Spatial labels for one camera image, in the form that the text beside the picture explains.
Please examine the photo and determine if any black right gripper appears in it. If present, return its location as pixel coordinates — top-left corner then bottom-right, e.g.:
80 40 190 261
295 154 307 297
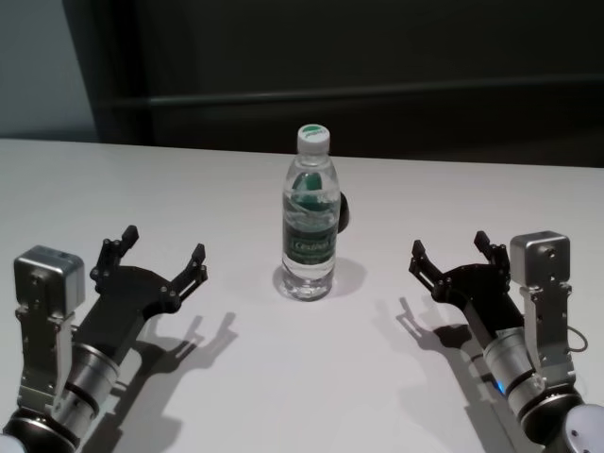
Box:
408 230 527 339

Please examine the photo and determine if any grey horizontal wall rail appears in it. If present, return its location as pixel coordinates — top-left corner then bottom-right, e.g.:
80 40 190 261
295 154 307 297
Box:
98 92 604 108

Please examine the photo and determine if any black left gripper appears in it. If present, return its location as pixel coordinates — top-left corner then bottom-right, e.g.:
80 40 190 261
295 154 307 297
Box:
75 226 210 365

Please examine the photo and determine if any green YES button black base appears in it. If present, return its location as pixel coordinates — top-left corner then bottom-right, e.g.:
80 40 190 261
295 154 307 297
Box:
338 192 353 233

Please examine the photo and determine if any clear water bottle green label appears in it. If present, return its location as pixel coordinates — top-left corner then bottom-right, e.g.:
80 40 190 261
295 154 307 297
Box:
280 123 342 301

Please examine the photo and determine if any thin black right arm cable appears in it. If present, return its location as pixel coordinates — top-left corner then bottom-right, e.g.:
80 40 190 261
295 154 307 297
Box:
567 325 591 353

